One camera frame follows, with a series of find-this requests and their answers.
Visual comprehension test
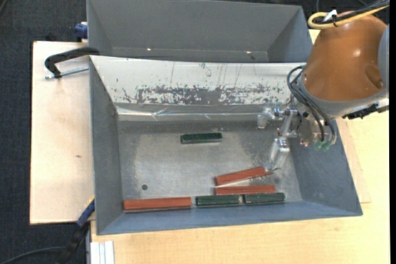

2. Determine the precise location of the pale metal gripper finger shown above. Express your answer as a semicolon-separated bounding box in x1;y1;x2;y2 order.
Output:
267;137;291;172
257;106;281;129

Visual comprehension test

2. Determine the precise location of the red-brown flat block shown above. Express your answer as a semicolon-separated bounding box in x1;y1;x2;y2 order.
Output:
213;166;275;187
213;184;277;196
123;196;193;212

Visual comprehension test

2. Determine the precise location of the dark green flat block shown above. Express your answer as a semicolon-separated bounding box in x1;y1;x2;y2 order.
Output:
243;192;286;205
180;132;224;145
195;194;243;208

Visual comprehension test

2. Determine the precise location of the grey metal bin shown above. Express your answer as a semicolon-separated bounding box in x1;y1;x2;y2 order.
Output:
85;0;363;236

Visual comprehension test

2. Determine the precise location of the pale wood board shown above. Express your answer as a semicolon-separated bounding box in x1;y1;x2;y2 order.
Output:
29;40;95;225

